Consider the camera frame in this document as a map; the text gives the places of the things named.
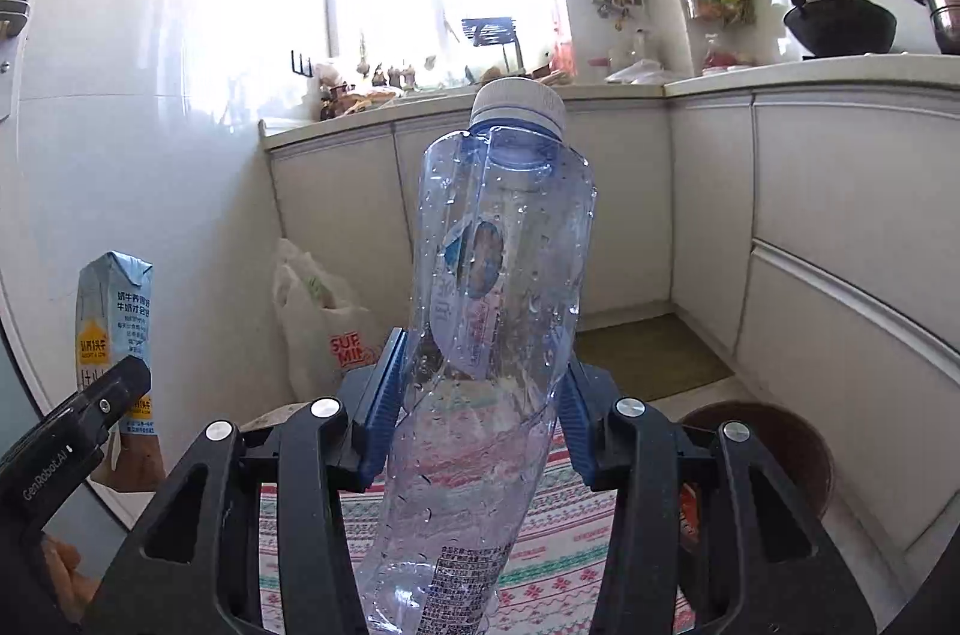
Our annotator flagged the light blue milk carton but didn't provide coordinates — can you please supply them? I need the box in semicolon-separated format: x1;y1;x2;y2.
75;251;167;492

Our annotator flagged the metal door handle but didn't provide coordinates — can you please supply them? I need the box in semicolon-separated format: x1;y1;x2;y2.
0;0;32;40

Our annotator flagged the black wok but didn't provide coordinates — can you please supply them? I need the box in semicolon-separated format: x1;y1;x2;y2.
742;0;897;58

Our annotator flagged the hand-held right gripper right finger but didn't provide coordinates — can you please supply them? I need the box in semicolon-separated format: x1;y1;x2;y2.
559;363;878;635

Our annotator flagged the brown plastic bucket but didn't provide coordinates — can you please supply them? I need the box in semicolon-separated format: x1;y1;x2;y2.
679;401;835;542

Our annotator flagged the brown floor mat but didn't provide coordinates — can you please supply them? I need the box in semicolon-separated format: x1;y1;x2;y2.
574;314;736;404

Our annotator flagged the white crumpled plastic wrap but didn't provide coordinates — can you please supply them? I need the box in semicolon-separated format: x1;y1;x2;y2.
606;59;668;85

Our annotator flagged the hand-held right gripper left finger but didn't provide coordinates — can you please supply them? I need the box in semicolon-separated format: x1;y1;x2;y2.
82;326;410;635

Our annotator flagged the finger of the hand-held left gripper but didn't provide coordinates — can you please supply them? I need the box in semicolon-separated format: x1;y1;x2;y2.
34;356;152;449

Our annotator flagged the blue dish rack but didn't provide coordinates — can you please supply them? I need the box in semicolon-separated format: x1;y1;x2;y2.
461;15;522;74

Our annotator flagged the white plastic shopping bag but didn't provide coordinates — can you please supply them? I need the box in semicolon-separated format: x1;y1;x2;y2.
271;237;391;404

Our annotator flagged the person's left hand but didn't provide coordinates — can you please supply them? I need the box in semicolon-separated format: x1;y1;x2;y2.
41;534;102;628

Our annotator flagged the orange snack packet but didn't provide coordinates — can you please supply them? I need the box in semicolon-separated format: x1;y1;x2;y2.
679;483;702;542

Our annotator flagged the patterned striped blanket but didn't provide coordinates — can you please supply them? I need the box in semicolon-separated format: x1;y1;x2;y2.
240;402;691;635

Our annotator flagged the clear plastic bottle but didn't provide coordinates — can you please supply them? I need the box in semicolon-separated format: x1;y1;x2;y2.
351;79;599;635

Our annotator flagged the red food bag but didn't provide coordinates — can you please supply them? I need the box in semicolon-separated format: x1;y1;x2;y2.
701;35;751;76

